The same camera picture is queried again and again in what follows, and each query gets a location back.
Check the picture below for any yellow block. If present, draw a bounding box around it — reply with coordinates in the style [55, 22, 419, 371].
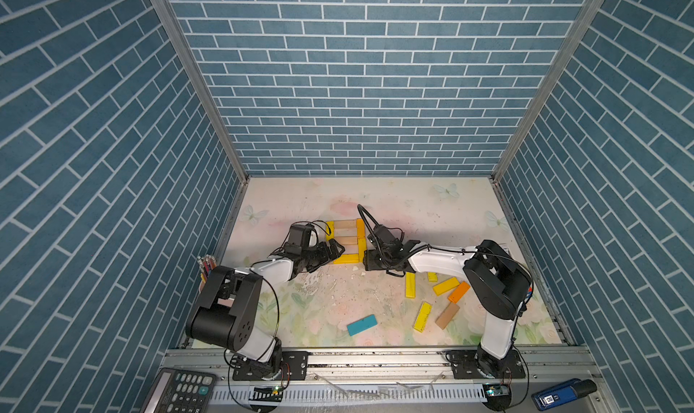
[413, 302, 432, 333]
[333, 254, 361, 265]
[357, 238, 367, 263]
[326, 221, 335, 240]

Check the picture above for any orange block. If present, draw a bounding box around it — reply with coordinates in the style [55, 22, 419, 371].
[447, 282, 470, 304]
[356, 219, 366, 239]

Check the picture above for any tan wooden block diagonal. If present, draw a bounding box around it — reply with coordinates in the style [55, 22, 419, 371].
[335, 236, 359, 246]

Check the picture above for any teal block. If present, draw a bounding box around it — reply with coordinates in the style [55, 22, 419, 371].
[347, 315, 378, 336]

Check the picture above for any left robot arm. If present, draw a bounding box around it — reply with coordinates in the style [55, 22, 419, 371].
[185, 239, 345, 379]

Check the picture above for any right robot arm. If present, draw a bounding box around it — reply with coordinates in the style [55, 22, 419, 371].
[363, 237, 533, 378]

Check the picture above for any yellow block diagonal right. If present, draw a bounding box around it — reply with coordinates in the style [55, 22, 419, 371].
[432, 277, 460, 295]

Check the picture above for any pen holder cup with pens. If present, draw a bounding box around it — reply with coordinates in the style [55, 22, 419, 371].
[197, 255, 217, 289]

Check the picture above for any black calculator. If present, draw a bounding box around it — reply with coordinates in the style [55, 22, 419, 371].
[140, 368, 217, 413]

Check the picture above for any blue handheld device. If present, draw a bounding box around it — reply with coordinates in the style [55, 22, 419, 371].
[531, 379, 597, 411]

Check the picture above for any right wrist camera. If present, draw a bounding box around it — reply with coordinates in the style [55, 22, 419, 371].
[372, 224, 404, 247]

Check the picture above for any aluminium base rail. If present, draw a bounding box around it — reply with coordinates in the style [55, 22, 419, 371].
[162, 344, 601, 383]

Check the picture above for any white cable duct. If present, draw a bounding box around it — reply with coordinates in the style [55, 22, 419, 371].
[210, 383, 487, 408]

